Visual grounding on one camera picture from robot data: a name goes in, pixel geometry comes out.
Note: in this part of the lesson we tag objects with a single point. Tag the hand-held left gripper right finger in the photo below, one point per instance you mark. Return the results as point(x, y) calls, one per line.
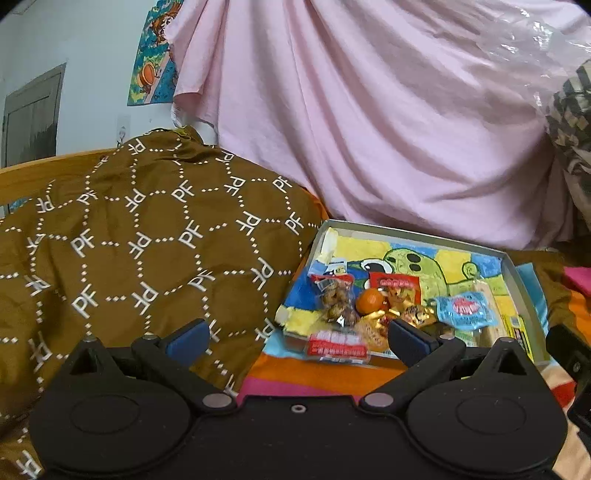
point(406, 339)

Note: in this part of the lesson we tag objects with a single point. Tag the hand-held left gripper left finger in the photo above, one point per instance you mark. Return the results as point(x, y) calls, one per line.
point(189, 339)

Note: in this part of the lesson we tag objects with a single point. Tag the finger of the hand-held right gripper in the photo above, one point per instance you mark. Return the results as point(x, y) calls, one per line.
point(570, 353)

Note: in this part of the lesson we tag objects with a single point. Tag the gold brown snack packet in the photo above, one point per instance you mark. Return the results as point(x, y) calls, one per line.
point(418, 316)

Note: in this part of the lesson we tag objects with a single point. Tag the orange brown snack packet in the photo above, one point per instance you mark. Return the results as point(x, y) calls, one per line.
point(369, 330)

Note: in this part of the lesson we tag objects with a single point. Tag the tangerine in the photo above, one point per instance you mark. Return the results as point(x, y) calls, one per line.
point(369, 301)

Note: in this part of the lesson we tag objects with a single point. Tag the red clear snack packet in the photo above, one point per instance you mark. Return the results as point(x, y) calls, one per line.
point(397, 284)

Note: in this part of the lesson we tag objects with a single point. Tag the yellow green snack packet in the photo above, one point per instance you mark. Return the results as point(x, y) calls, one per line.
point(517, 332)

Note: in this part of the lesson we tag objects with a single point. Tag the light blue snack packet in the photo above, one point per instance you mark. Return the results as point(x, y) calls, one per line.
point(461, 310)

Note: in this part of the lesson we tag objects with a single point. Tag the white snack packet red label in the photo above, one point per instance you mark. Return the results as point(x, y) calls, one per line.
point(339, 344)

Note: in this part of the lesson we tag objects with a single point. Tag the nut packet with red strip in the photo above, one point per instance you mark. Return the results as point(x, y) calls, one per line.
point(334, 300)

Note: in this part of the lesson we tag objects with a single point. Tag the grey cardboard box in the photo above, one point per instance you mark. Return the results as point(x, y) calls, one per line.
point(415, 230)

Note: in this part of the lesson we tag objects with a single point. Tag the colourful cartoon drawing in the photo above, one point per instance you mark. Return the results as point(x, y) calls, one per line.
point(415, 258)

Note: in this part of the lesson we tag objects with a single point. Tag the brown patterned quilt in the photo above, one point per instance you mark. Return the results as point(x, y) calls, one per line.
point(138, 230)

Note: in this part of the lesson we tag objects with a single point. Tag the torn white paper piece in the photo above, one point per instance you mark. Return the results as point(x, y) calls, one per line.
point(330, 242)

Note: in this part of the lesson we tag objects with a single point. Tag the pink sheet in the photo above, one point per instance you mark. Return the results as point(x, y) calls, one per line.
point(369, 115)

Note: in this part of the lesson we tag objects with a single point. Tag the plastic bag of clothes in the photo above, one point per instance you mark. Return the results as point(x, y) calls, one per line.
point(570, 115)

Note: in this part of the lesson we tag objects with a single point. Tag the grey door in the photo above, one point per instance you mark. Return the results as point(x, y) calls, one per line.
point(32, 120)

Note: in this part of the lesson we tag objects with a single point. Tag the wooden bed frame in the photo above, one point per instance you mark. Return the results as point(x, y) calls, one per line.
point(27, 177)

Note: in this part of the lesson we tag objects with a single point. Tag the wall poster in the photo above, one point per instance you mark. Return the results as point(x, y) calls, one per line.
point(147, 78)

